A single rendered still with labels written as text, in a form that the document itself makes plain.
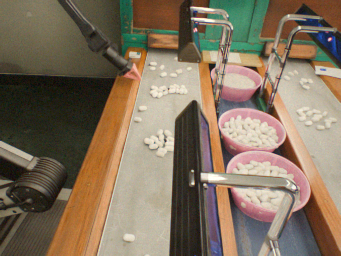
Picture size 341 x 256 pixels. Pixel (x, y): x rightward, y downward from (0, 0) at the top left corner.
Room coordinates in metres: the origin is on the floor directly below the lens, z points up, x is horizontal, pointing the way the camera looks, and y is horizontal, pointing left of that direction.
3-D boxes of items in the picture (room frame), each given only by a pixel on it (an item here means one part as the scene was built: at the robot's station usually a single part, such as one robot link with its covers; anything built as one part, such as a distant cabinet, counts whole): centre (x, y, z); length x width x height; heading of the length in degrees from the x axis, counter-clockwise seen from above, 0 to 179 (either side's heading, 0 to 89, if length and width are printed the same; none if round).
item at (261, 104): (1.24, -0.51, 0.90); 0.20 x 0.19 x 0.45; 1
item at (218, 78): (1.23, -0.11, 0.90); 0.20 x 0.19 x 0.45; 1
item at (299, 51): (1.69, -0.65, 0.83); 0.30 x 0.06 x 0.07; 91
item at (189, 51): (1.24, -0.03, 1.08); 0.62 x 0.08 x 0.07; 1
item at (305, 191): (0.69, -0.32, 0.72); 0.27 x 0.27 x 0.10
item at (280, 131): (0.97, -0.32, 0.72); 0.27 x 0.27 x 0.10
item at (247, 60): (1.63, -0.31, 0.77); 0.33 x 0.15 x 0.01; 91
